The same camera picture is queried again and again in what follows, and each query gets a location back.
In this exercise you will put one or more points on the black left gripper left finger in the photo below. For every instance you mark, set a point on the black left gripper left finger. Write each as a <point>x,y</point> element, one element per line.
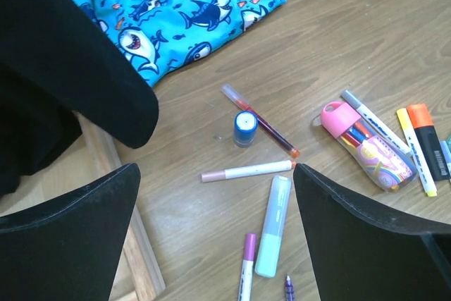
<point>69,247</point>

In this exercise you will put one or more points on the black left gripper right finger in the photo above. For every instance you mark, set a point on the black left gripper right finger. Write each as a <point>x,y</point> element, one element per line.
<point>362,249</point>

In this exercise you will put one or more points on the pink lid pen tube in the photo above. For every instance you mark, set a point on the pink lid pen tube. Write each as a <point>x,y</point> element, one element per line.
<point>389,168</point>

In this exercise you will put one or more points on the dark purple pen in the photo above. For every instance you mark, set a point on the dark purple pen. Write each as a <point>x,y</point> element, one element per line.
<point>289,289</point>

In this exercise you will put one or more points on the mint grey highlighter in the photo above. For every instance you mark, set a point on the mint grey highlighter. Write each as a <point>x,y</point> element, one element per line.
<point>274,223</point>

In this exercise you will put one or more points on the wooden clothes rack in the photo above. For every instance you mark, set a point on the wooden clothes rack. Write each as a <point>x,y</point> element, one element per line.
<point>147,278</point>

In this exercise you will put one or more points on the yellow cap white marker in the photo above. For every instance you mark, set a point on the yellow cap white marker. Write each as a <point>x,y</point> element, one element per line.
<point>418,156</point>

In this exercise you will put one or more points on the purple cap white marker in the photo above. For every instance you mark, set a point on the purple cap white marker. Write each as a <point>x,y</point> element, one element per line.
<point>246,276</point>

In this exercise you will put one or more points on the red clear-cap pen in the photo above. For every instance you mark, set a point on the red clear-cap pen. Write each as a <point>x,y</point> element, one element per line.
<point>243,104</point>

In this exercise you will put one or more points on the orange black highlighter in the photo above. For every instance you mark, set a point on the orange black highlighter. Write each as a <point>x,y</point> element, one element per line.
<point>428,139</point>

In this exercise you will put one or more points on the pink cap white marker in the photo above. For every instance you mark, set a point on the pink cap white marker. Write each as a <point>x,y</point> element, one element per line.
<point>247,171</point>

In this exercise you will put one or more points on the grey cap white marker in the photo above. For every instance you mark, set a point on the grey cap white marker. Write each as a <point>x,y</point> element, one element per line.
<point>376,122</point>

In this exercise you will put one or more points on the black hanging garment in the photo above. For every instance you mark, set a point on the black hanging garment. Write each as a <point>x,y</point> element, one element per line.
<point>57,64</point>

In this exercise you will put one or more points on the blue shark print cloth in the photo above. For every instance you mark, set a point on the blue shark print cloth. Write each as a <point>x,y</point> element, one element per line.
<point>160,36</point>

